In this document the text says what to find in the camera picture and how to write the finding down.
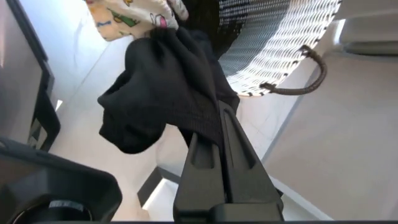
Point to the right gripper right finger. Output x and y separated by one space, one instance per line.
248 186

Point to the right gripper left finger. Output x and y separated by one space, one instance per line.
199 180

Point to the black garment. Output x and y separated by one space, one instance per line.
161 87

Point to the white laundry basket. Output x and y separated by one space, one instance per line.
280 46

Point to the cream printed garment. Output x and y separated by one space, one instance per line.
124 15

